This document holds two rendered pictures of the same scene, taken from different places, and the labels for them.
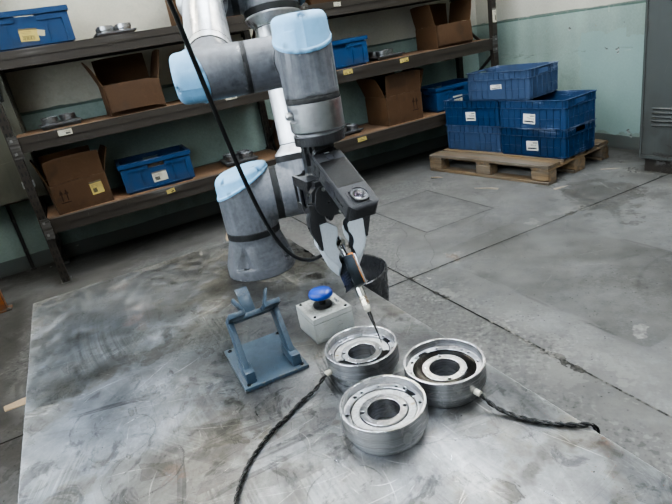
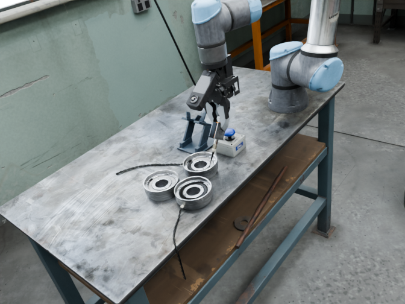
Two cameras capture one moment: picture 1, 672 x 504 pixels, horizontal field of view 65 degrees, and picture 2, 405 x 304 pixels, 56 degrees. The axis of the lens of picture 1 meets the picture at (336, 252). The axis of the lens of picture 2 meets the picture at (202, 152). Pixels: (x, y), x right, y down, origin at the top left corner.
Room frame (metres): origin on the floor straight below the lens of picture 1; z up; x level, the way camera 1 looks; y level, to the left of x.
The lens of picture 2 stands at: (0.33, -0.91, 1.48)
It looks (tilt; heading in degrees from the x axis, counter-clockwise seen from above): 33 degrees down; 69
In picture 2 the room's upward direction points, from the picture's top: 11 degrees counter-clockwise
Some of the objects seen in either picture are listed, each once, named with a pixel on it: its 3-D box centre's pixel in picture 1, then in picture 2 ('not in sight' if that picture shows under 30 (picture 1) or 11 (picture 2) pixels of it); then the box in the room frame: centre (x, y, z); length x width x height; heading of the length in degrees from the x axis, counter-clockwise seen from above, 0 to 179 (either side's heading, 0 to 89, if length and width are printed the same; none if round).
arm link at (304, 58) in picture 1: (304, 57); (209, 22); (0.75, -0.01, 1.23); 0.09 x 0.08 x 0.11; 7
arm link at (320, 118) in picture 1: (314, 117); (211, 52); (0.75, 0.00, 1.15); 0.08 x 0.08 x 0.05
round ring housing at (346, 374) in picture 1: (362, 356); (200, 166); (0.65, -0.01, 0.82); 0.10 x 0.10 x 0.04
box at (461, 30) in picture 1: (442, 24); not in sight; (5.17, -1.32, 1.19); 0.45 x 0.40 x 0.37; 109
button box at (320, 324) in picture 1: (323, 314); (231, 142); (0.79, 0.04, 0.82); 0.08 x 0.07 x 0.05; 24
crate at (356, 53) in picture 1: (331, 55); not in sight; (4.71, -0.25, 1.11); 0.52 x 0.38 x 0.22; 114
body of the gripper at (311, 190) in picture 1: (324, 173); (218, 79); (0.75, 0.00, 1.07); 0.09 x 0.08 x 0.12; 21
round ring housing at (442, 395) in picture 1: (444, 372); (193, 193); (0.58, -0.11, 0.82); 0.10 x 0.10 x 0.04
